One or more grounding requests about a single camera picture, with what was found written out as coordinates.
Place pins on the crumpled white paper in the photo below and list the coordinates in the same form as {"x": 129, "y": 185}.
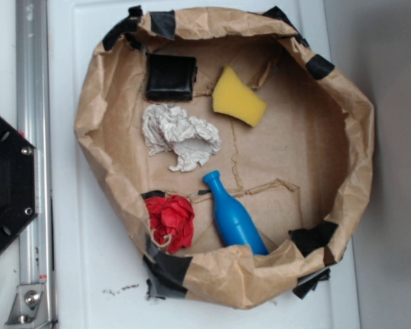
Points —
{"x": 193, "y": 140}

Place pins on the blue plastic bottle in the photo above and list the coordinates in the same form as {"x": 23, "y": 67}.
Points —
{"x": 233, "y": 222}

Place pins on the crumpled red paper ball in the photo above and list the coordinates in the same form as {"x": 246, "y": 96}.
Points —
{"x": 171, "y": 222}

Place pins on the brown paper bag bin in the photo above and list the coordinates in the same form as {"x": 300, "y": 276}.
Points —
{"x": 303, "y": 173}

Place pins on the yellow sponge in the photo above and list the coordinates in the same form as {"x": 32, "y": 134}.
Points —
{"x": 232, "y": 97}

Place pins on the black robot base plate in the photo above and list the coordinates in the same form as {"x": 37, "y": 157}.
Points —
{"x": 17, "y": 184}

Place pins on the black leather box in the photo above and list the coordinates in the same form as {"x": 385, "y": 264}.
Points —
{"x": 170, "y": 78}

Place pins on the aluminium frame rail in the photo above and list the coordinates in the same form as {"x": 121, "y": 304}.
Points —
{"x": 35, "y": 302}

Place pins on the white tray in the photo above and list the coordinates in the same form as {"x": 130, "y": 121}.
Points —
{"x": 101, "y": 281}

